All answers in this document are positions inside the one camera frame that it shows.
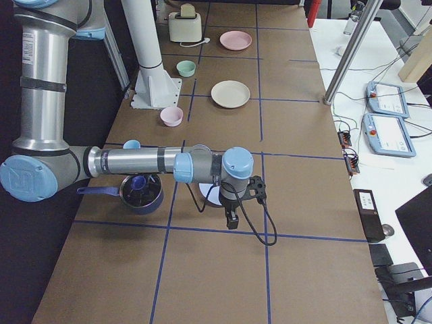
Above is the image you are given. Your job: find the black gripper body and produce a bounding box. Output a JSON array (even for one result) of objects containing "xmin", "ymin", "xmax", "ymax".
[{"xmin": 220, "ymin": 196, "xmax": 240, "ymax": 218}]

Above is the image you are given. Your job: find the blue plate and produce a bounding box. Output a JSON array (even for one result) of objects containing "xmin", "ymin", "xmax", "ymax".
[{"xmin": 198, "ymin": 183, "xmax": 222, "ymax": 207}]

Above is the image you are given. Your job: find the pink plate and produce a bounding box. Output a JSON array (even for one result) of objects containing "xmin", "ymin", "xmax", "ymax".
[{"xmin": 219, "ymin": 30, "xmax": 252, "ymax": 51}]

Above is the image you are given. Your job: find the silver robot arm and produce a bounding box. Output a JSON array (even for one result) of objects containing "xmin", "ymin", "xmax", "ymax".
[{"xmin": 1, "ymin": 1, "xmax": 258, "ymax": 230}]

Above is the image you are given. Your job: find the dark blue saucepan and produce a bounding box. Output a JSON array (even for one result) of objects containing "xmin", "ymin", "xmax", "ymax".
[{"xmin": 76, "ymin": 173, "xmax": 164, "ymax": 215}]

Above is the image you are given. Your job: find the dark blue small cup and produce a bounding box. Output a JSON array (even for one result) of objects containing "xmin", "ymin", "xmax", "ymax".
[{"xmin": 131, "ymin": 175, "xmax": 146, "ymax": 191}]

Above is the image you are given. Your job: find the pink bowl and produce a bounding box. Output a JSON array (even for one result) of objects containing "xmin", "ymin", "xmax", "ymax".
[{"xmin": 160, "ymin": 107, "xmax": 184, "ymax": 127}]

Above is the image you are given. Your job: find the beige plate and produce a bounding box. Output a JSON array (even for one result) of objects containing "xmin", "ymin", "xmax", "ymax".
[{"xmin": 211, "ymin": 80, "xmax": 250, "ymax": 109}]

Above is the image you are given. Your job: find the light blue cup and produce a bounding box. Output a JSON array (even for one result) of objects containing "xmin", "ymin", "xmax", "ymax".
[{"xmin": 122, "ymin": 140, "xmax": 141, "ymax": 149}]

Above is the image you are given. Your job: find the lower orange connector block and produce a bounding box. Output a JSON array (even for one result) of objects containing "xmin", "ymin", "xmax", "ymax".
[{"xmin": 344, "ymin": 154, "xmax": 360, "ymax": 176}]

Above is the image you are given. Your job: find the orange connector block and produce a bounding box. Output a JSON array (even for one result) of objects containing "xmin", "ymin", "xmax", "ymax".
[
  {"xmin": 344, "ymin": 154, "xmax": 360, "ymax": 176},
  {"xmin": 337, "ymin": 131, "xmax": 352, "ymax": 148}
]

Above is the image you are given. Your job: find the upper orange connector block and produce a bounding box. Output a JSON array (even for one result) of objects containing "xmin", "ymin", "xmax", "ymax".
[{"xmin": 337, "ymin": 131, "xmax": 352, "ymax": 148}]

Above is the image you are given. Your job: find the black power box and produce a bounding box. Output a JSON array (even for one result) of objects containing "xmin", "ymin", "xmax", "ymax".
[{"xmin": 353, "ymin": 189, "xmax": 385, "ymax": 243}]

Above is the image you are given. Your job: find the white support column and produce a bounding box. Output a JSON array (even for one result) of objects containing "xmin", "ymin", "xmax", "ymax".
[{"xmin": 121, "ymin": 0, "xmax": 182, "ymax": 109}]

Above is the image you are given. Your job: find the green bowl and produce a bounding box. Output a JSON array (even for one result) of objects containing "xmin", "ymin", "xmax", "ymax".
[{"xmin": 176, "ymin": 60, "xmax": 196, "ymax": 78}]

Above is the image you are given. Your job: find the near teach pendant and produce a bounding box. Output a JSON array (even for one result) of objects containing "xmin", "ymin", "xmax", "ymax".
[{"xmin": 362, "ymin": 113, "xmax": 416, "ymax": 158}]

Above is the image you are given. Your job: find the teach pendant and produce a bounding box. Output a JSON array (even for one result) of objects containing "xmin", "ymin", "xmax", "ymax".
[
  {"xmin": 362, "ymin": 113, "xmax": 416, "ymax": 158},
  {"xmin": 366, "ymin": 81, "xmax": 410, "ymax": 119}
]

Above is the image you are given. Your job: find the black monitor stand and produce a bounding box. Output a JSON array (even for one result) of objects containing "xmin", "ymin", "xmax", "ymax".
[{"xmin": 369, "ymin": 244, "xmax": 431, "ymax": 323}]

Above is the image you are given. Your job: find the black monitor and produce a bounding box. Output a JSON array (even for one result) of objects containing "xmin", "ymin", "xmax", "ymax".
[{"xmin": 396, "ymin": 187, "xmax": 432, "ymax": 275}]

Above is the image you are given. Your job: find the cream toaster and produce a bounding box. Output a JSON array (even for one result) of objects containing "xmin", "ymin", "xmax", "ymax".
[{"xmin": 168, "ymin": 12, "xmax": 210, "ymax": 47}]

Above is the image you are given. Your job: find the far teach pendant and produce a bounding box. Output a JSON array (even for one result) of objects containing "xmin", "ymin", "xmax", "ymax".
[{"xmin": 366, "ymin": 81, "xmax": 410, "ymax": 119}]

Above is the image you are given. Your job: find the toast slice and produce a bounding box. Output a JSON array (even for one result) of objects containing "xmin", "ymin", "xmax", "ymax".
[{"xmin": 180, "ymin": 3, "xmax": 196, "ymax": 19}]

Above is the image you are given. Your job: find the clear water bottle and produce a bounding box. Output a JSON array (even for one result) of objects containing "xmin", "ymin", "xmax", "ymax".
[{"xmin": 343, "ymin": 1, "xmax": 365, "ymax": 35}]

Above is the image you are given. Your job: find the wooden board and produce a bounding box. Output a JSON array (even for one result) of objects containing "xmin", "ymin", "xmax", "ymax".
[{"xmin": 398, "ymin": 28, "xmax": 431, "ymax": 83}]

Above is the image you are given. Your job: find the black camera cable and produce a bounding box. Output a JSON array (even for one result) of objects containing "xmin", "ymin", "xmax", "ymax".
[{"xmin": 187, "ymin": 178, "xmax": 278, "ymax": 246}]

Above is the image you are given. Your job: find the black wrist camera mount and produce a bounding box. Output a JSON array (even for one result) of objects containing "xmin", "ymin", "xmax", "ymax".
[{"xmin": 243, "ymin": 175, "xmax": 267, "ymax": 206}]

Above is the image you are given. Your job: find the aluminium frame post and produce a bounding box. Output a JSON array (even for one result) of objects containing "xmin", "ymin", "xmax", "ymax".
[{"xmin": 323, "ymin": 0, "xmax": 383, "ymax": 105}]

